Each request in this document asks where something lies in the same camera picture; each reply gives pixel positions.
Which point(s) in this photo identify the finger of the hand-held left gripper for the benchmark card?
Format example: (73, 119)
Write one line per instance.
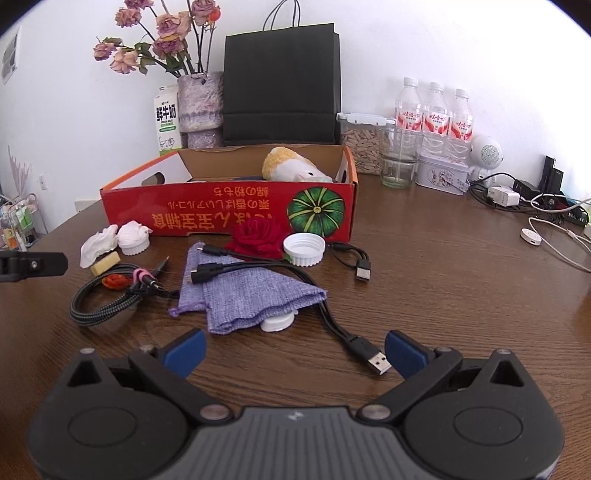
(41, 264)

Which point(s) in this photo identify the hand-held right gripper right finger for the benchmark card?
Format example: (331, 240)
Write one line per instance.
(406, 354)

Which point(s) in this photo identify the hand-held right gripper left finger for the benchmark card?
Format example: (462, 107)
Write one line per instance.
(187, 351)

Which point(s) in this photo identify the white tissue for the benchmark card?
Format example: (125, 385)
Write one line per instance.
(98, 244)

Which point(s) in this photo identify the beige eraser block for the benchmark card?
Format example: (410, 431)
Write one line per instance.
(105, 269)

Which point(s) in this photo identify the red orange charm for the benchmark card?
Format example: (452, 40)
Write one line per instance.
(115, 281)

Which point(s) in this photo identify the purple knit pouch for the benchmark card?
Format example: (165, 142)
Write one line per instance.
(249, 295)

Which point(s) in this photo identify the white lid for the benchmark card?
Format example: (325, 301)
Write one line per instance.
(277, 323)

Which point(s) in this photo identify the red fabric rose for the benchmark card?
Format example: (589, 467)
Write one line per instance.
(256, 240)

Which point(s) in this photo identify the red cardboard box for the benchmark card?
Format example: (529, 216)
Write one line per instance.
(207, 212)

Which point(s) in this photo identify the white ribbed bottle cap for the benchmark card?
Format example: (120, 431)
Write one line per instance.
(304, 249)

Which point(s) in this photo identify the dark blue pouch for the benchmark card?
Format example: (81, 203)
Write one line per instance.
(249, 177)

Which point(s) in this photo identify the yellow white plush toy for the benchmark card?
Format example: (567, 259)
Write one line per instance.
(291, 164)

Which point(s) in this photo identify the clear seed container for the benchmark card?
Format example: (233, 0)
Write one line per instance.
(362, 147)

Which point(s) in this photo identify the pale dried grass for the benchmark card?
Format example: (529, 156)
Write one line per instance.
(18, 170)

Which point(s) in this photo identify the white round puck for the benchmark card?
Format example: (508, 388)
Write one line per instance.
(531, 236)

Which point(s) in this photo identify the white tin box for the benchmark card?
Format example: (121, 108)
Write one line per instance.
(441, 174)

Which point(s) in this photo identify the white charger block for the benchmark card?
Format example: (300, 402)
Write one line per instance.
(503, 196)

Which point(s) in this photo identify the green white milk carton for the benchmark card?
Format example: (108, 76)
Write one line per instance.
(166, 122)

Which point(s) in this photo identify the clear glass cup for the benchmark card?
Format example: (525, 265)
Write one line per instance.
(399, 161)

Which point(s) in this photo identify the black power adapter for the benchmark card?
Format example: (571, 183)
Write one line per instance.
(526, 188)

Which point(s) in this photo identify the white round speaker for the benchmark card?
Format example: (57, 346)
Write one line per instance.
(487, 154)

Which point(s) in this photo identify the purple white vase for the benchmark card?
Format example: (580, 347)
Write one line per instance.
(199, 106)

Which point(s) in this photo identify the black charging dock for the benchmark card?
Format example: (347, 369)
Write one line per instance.
(551, 173)

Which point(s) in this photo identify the dried rose bouquet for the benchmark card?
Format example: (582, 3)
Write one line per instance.
(164, 32)

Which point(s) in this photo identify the black paper bag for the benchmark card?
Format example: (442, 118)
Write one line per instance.
(281, 83)

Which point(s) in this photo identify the wall socket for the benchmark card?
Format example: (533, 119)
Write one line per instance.
(44, 182)

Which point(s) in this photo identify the wall poster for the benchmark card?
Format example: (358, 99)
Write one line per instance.
(10, 57)

